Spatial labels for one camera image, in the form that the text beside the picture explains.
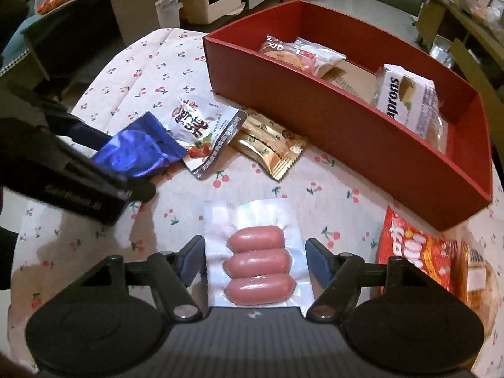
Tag shiny blue foil packet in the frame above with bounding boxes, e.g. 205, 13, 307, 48
91, 112, 187, 178

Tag white cardboard storage box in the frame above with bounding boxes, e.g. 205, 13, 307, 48
181, 0, 245, 25

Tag white plastic storage bin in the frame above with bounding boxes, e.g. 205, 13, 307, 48
155, 0, 181, 28

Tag long wooden tv cabinet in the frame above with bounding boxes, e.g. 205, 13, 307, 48
415, 0, 503, 147

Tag red candy packet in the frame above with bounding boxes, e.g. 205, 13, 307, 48
377, 207, 458, 293

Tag white sandwich cracker packet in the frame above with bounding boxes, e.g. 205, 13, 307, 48
372, 64, 439, 139

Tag silver foil bag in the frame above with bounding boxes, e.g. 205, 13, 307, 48
430, 34, 455, 68

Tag white silver snack packet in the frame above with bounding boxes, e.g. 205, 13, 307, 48
294, 37, 347, 78

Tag white jujube snack packet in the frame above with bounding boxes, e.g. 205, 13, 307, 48
162, 94, 248, 179

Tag brown pastry in wrapper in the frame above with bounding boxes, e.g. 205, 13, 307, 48
457, 242, 500, 339

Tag round pastry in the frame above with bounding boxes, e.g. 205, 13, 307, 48
426, 99, 449, 154

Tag red meat floss cake packet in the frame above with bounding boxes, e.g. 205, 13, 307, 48
259, 35, 316, 74

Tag red cardboard box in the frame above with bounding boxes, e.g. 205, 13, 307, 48
203, 0, 493, 230

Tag vacuum packed pink sausages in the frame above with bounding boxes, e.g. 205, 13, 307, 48
204, 199, 314, 313

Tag gold coffee sachets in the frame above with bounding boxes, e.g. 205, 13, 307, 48
230, 108, 308, 182

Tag cherry print tablecloth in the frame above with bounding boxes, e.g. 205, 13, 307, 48
7, 26, 504, 378

